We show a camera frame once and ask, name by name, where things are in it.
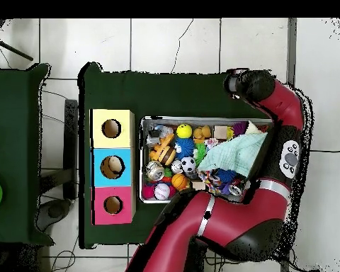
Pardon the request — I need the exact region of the mint green knitted cloth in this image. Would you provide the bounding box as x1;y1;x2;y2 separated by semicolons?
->
198;132;268;179

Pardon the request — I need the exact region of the wooden box with three holes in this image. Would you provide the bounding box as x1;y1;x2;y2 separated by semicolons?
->
90;108;137;226

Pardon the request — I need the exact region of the blue fuzzy puffer ball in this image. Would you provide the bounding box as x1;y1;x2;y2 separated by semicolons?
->
174;137;196;161

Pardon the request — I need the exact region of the black and white soccer ball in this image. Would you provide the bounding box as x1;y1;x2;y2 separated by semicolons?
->
180;156;197;174

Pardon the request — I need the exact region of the yellow smiley ball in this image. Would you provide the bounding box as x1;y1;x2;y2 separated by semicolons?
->
176;123;193;139

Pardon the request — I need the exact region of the small orange basketball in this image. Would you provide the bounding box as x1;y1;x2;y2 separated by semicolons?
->
171;173;188;190

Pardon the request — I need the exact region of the white baseball with red stitching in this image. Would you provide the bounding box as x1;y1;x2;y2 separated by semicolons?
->
153;183;171;200

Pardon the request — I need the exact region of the cream knitted cloth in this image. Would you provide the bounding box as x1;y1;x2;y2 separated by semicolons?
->
244;120;264;135

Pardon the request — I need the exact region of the dark green side table cloth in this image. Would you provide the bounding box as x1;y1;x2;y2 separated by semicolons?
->
0;62;55;246

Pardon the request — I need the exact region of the black tripod leg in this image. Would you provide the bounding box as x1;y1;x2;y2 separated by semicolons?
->
0;35;34;62

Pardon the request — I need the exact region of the wire mesh bin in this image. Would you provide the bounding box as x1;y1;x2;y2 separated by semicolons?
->
140;115;273;204

